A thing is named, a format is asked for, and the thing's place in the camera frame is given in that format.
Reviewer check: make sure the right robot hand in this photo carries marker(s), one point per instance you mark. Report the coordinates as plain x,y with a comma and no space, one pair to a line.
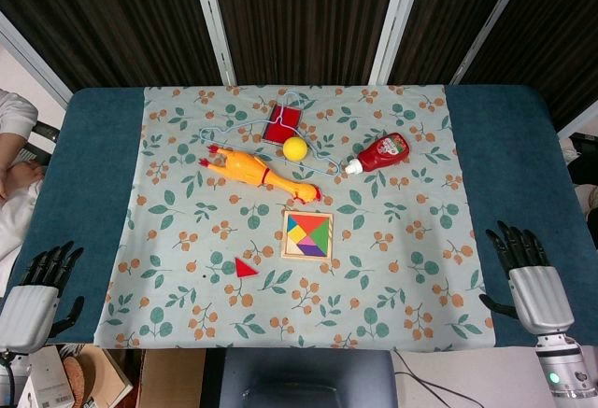
539,296

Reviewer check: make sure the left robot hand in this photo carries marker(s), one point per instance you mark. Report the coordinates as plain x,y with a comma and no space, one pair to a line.
30,307

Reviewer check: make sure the red triangle piece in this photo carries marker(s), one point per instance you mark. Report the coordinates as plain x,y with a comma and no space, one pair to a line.
242,270

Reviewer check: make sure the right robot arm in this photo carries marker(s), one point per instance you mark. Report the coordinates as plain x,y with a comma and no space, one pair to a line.
563,370

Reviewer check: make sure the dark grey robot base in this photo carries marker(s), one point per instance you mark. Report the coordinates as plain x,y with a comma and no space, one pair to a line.
303,380

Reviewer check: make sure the floral tablecloth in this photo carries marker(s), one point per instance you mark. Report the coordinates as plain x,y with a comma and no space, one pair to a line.
383,277

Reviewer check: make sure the green triangle tangram piece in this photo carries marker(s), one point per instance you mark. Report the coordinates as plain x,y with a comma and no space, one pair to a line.
323,235

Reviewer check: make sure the purple tangram piece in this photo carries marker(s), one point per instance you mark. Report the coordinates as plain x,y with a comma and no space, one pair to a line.
313,250

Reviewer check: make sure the pink triangle tangram piece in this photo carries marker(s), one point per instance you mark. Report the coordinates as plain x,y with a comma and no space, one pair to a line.
310,241

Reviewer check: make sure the orange triangle tangram piece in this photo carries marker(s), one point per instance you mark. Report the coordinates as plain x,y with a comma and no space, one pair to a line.
308,221

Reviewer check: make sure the yellow tangram piece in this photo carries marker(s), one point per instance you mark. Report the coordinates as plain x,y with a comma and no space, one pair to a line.
295,236

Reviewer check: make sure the blue triangle tangram piece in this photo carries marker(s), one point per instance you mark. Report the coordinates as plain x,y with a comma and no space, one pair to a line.
292,223

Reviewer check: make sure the white carton box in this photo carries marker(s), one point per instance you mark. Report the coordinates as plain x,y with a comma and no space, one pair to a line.
44,380

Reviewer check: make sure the round cork coaster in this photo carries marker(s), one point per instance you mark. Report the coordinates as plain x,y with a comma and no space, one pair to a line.
75,375

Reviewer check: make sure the person in white clothes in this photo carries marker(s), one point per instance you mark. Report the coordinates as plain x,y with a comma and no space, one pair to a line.
14,212

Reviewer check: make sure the black bag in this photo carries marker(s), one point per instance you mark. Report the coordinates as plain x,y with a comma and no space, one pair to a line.
586,156

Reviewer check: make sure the teal table cover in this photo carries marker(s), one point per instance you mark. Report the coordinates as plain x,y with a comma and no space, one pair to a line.
84,170

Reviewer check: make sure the black chair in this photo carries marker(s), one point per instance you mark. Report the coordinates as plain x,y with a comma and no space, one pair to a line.
46,135

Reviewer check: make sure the red ketchup bottle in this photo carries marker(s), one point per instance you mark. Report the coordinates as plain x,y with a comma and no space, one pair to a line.
385,151

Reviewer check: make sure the yellow rubber chicken toy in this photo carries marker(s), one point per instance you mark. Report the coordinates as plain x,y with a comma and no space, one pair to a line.
247,170

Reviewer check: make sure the wooden tangram tray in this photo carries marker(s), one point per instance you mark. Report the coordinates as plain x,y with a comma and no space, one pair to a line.
285,249

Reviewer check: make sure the yellow ball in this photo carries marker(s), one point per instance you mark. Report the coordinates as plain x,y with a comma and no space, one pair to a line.
295,149

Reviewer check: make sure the red rectangular box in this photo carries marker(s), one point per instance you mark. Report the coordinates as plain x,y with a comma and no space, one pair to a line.
278,129

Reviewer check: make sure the white partition post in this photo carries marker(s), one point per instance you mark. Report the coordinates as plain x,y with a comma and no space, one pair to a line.
490,20
212,20
32,58
579,121
394,20

